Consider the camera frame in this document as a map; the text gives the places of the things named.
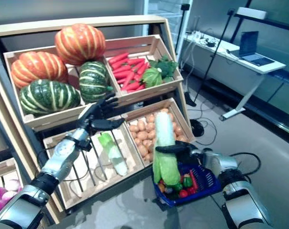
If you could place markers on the red orange carrot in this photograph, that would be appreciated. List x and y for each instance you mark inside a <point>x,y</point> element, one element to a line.
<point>121,74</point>
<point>121,81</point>
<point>138,65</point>
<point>132,86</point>
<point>119,63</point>
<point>136,60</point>
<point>142,69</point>
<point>118,58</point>
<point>121,69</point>
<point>137,77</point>
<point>128,79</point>
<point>141,87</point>

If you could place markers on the orange toy vegetable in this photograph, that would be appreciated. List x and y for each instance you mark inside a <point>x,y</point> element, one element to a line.
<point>161,187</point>

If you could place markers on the blue plastic shopping basket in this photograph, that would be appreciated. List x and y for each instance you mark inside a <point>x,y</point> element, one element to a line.
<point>206,181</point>

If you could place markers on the pile of purple onions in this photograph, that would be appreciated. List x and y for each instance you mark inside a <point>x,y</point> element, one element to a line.
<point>6,165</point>

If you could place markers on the green striped pumpkin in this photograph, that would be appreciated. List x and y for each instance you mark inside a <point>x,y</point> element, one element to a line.
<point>49,96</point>
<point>93,81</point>

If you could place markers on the green white napa cabbage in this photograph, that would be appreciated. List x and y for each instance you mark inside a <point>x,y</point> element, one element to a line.
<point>113,155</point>
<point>166,133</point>

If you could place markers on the dark green leafy vegetable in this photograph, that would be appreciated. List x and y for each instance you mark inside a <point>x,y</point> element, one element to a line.
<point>167,66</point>

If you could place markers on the small green toy vegetable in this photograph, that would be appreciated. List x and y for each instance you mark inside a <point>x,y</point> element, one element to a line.
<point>176,186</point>

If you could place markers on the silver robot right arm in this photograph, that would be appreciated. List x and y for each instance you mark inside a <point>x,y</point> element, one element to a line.
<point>240,195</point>

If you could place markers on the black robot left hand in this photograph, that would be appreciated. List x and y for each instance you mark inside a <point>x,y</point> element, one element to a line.
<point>96,112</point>

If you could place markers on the orange toy carrot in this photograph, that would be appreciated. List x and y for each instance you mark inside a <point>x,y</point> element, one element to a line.
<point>194,179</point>

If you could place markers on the white toy garlic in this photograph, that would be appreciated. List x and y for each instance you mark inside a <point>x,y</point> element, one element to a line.
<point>168,190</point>

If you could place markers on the green toy bell pepper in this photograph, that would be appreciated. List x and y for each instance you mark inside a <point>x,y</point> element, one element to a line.
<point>187,181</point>

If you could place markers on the open dark laptop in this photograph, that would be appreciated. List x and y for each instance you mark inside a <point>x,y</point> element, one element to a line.
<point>249,43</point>

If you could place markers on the black tripod stand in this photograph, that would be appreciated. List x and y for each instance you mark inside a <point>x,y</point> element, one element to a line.
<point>191,101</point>

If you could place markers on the thin black pole stand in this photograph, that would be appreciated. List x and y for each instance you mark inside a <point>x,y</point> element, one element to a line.
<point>185,6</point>

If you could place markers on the round light green cabbage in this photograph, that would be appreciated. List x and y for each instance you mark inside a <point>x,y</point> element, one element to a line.
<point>152,77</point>

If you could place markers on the wooden slatted crate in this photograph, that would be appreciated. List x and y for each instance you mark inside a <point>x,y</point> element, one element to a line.
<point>51,119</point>
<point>99,190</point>
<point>147,95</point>
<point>183,121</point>

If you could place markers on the red toy pepper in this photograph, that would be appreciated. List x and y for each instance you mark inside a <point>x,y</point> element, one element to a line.
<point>191,190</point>

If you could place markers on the red toy tomato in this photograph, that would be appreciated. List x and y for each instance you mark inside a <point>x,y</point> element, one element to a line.
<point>183,193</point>
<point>182,179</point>

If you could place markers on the white standing desk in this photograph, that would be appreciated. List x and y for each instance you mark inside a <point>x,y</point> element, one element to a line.
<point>230,66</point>

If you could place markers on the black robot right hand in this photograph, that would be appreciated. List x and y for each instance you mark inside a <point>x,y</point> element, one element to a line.
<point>192,150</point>

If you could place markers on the tan potato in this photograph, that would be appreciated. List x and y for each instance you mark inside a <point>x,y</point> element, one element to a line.
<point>142,135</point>
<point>150,118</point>
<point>174,125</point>
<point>164,110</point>
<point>137,142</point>
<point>134,134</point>
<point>179,130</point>
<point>142,150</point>
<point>149,157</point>
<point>148,143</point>
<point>149,126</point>
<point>141,124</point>
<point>182,138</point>
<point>133,128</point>
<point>151,134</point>

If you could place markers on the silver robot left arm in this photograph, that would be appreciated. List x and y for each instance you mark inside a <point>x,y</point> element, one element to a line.
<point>61,152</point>

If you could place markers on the orange striped pumpkin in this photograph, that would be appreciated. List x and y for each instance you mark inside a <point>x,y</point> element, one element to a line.
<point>37,66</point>
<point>80,43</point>

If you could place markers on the white rectangular device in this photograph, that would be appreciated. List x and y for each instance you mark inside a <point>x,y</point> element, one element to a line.
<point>251,13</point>

